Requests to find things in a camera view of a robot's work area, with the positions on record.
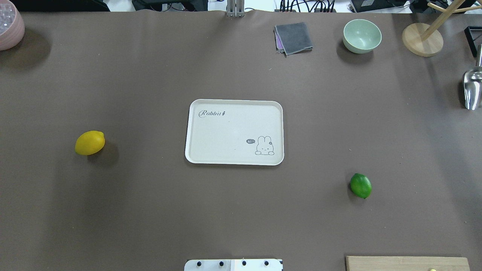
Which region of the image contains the green lime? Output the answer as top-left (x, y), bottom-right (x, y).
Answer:
top-left (350, 173), bottom-right (372, 199)

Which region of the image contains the yellow lemon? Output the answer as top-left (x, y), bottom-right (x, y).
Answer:
top-left (75, 131), bottom-right (105, 155)

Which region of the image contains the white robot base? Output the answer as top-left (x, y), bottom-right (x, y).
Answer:
top-left (184, 259), bottom-right (284, 271)

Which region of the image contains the white rabbit tray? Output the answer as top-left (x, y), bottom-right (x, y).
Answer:
top-left (185, 99), bottom-right (284, 166)

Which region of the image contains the grey folded cloth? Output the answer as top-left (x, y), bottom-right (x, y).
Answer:
top-left (274, 22), bottom-right (313, 56)

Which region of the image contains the green bowl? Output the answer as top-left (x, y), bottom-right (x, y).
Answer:
top-left (342, 19), bottom-right (382, 54)

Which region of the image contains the wooden cutting board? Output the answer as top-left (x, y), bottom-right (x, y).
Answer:
top-left (345, 256), bottom-right (470, 271)

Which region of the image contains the wooden mug tree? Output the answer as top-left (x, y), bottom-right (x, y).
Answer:
top-left (402, 0), bottom-right (482, 57)

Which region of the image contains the metal scoop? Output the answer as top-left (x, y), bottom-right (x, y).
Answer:
top-left (463, 44), bottom-right (482, 110)

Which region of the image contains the pink bowl of ice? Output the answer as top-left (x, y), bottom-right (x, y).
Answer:
top-left (0, 0), bottom-right (25, 51)

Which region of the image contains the aluminium frame post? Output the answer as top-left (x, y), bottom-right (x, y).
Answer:
top-left (226, 0), bottom-right (245, 17)

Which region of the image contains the black wire glass rack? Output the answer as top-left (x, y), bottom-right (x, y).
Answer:
top-left (464, 26), bottom-right (482, 57)

